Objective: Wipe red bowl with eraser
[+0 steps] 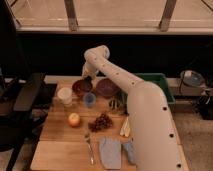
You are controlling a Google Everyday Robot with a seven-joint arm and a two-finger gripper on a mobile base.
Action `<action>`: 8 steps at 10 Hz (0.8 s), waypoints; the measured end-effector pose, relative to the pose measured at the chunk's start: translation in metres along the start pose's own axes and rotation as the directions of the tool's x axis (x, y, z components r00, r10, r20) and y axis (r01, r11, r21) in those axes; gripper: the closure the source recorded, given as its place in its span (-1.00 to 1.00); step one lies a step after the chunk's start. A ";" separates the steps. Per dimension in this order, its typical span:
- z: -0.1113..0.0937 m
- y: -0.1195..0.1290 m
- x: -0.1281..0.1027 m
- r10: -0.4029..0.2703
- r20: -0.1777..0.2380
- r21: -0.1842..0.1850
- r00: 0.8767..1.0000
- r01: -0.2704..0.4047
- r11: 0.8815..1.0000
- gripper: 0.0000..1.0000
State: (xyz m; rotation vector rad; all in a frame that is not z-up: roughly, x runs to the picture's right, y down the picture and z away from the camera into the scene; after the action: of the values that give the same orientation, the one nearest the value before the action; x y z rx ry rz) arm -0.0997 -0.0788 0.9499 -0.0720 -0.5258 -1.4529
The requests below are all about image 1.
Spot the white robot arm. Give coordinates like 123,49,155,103
82,45,183,171

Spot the red bowl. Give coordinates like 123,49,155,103
72,80,93,97

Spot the purple bowl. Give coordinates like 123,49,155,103
96,78,119,98

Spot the blue cup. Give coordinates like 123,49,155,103
83,93,96,108

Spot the white cup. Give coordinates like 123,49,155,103
57,87,72,106

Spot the striped small object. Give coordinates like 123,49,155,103
109,99,122,110

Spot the yellow apple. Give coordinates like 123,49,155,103
68,113,81,127

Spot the bunch of dark grapes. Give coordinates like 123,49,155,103
88,113,113,132

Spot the metal spoon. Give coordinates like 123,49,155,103
85,133,95,165

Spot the green plastic bin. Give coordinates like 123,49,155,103
128,73,175,105

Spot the grey-blue cloth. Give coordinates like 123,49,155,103
99,137,121,170

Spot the black chair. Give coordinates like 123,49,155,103
0,73,47,171

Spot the small blue cloth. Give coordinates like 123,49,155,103
122,140,136,165

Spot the round grey device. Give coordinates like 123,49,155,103
180,70,205,87

